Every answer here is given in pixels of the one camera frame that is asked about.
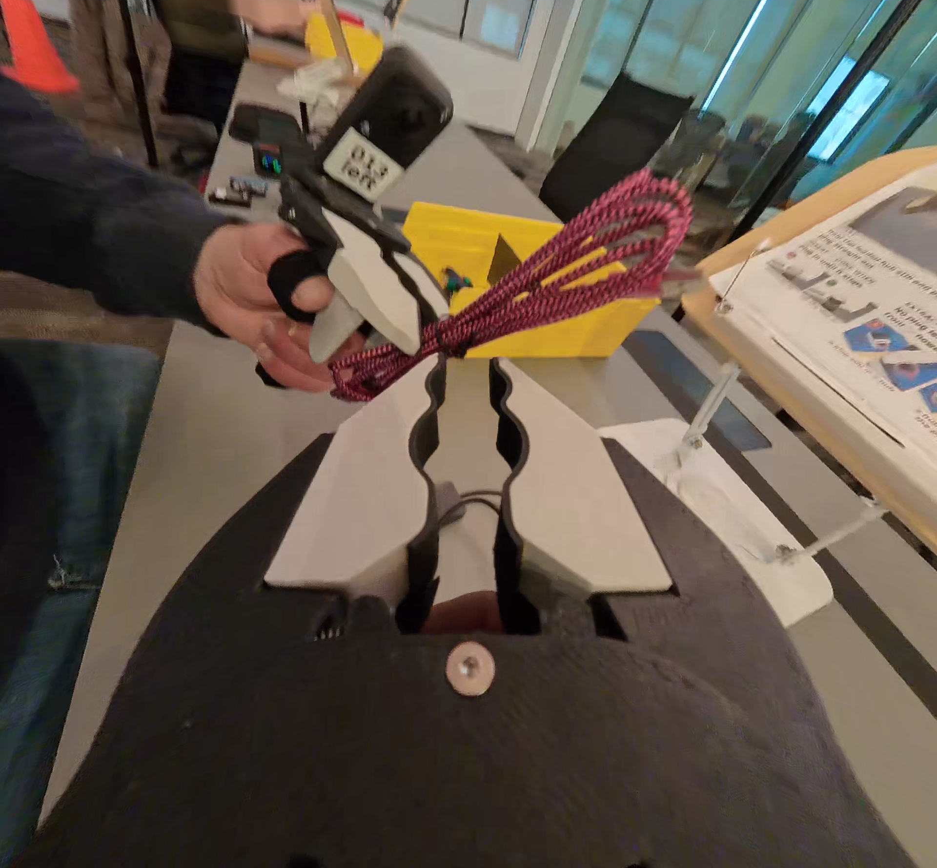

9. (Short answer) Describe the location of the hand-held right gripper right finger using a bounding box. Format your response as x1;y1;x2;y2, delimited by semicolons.
488;359;673;623

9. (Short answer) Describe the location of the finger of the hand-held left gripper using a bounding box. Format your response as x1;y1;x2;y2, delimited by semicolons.
390;251;451;325
326;212;426;356

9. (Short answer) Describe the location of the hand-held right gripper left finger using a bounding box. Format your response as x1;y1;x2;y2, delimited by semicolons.
263;355;449;626

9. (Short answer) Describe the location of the pink braided usb cable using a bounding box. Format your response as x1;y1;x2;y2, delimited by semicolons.
329;168;695;402

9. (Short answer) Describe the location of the black hub cable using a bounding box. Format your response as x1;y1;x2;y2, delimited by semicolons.
435;481;506;526

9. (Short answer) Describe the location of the yellow plastic bin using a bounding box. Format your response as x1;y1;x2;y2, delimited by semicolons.
401;202;660;358

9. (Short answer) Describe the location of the person's left forearm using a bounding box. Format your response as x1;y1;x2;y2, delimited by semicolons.
0;73;246;338

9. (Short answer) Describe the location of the person's left hand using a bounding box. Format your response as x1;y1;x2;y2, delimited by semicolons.
193;222;368;394

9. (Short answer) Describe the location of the small yellow bin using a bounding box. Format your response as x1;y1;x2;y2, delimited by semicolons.
304;10;383;74

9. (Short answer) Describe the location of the black device with display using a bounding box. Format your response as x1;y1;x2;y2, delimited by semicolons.
228;104;308;177

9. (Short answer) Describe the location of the black mesh office chair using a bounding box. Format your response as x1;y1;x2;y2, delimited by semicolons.
540;71;695;225

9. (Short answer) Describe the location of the person's jeans leg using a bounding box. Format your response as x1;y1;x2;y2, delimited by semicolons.
0;341;163;840

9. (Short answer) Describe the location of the brown jacket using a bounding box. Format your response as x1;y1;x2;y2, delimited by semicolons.
69;0;169;166

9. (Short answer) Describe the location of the orange traffic cone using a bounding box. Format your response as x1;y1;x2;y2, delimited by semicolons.
0;0;78;94

